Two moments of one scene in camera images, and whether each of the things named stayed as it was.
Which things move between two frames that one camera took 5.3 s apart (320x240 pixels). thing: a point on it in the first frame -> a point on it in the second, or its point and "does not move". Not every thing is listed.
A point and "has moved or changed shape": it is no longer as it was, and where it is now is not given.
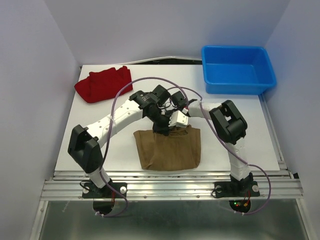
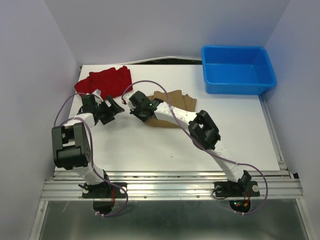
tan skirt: x=179 y=150 has moved or changed shape
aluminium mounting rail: x=273 y=185 does not move
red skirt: x=104 y=85 does not move
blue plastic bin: x=237 y=70 does not move
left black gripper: x=164 y=129 -> x=112 y=110
